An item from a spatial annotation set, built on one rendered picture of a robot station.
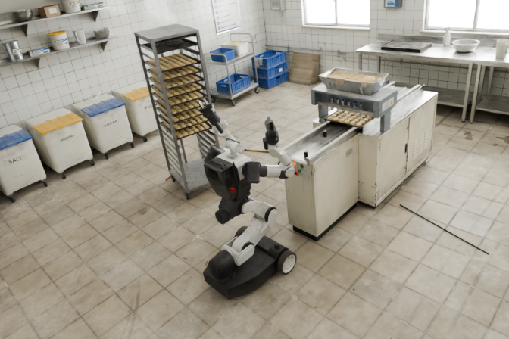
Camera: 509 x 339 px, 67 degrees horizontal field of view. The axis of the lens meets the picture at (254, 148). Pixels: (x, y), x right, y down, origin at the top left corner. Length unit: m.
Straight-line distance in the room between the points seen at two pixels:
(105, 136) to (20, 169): 1.13
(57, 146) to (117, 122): 0.86
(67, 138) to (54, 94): 0.82
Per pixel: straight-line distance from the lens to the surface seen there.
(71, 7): 5.96
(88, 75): 6.35
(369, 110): 3.62
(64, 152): 5.70
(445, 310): 3.28
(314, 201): 3.37
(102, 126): 5.82
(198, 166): 4.85
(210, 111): 3.00
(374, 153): 3.68
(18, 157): 5.54
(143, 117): 6.10
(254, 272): 3.23
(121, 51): 6.54
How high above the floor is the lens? 2.42
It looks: 27 degrees down
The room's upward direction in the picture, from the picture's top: 7 degrees counter-clockwise
